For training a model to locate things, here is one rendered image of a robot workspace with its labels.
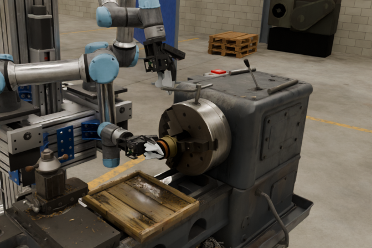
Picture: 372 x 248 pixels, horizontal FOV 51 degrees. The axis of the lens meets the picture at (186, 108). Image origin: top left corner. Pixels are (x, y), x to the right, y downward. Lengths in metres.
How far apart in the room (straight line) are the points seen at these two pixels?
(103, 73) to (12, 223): 0.62
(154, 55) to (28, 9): 0.75
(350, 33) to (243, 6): 3.19
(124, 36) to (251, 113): 0.76
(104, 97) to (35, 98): 0.38
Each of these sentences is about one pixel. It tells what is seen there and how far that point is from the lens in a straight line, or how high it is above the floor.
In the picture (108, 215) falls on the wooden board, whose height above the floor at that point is 0.89.
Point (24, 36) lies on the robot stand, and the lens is 1.98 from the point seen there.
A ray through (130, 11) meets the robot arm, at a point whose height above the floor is 1.59.
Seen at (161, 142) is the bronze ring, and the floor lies 1.11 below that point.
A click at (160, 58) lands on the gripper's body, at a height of 1.45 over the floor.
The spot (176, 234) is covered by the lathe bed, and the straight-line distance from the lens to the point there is 1.59.
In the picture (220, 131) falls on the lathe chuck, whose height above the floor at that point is 1.15.
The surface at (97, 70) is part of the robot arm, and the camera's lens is 1.56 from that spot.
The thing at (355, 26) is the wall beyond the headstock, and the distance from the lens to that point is 11.41.
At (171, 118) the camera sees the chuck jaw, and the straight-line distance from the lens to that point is 1.62.
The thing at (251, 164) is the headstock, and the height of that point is 0.98.
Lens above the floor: 1.73
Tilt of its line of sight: 19 degrees down
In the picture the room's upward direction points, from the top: 3 degrees clockwise
